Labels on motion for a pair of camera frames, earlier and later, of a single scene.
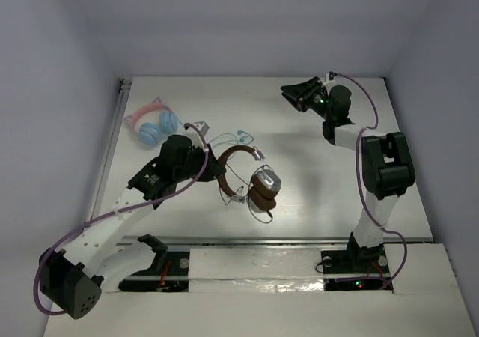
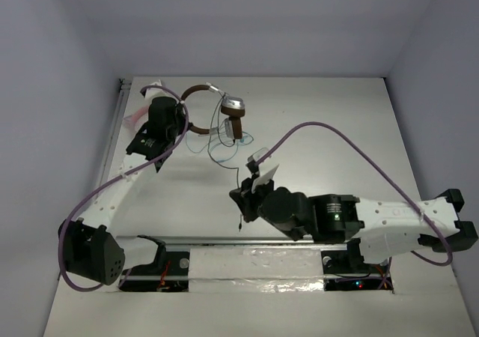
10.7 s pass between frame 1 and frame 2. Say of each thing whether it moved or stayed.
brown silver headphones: moved
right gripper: moved
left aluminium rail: stayed
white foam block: stayed
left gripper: moved
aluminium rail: stayed
